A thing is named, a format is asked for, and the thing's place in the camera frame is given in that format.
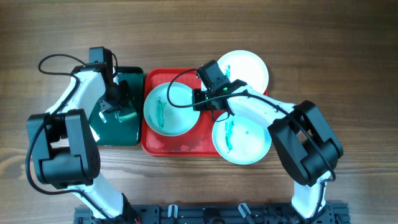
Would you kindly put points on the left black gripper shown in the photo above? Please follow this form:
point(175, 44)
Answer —
point(106, 106)

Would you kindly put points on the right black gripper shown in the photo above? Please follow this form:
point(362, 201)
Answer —
point(198, 94)

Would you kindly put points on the green yellow scrub sponge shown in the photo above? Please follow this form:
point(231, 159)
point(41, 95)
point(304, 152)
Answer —
point(127, 115)

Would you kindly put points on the pale blue plate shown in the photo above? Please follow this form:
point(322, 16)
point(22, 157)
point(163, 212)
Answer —
point(240, 140)
point(165, 119)

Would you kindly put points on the white plate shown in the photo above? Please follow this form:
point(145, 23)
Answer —
point(245, 66)

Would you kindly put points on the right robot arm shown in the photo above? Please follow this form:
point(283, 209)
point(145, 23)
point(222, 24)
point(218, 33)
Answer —
point(305, 143)

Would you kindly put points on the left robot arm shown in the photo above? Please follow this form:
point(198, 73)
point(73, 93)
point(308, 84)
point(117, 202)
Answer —
point(63, 155)

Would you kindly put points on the dark green tray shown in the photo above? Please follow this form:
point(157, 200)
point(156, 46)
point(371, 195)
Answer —
point(128, 133)

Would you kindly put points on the red plastic tray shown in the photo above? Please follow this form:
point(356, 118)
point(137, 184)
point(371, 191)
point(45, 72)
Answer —
point(196, 142)

